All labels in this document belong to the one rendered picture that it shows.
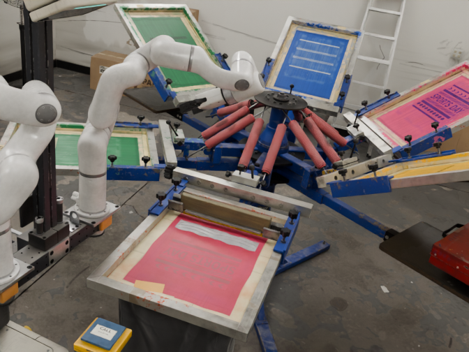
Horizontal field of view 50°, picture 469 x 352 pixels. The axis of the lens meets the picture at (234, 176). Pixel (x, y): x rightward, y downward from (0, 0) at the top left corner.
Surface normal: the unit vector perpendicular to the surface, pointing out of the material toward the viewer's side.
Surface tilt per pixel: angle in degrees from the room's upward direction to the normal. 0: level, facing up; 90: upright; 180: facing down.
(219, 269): 0
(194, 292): 0
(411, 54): 90
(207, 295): 0
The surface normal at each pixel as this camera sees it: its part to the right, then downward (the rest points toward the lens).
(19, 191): 0.57, 0.50
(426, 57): -0.31, 0.39
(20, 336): 0.14, -0.88
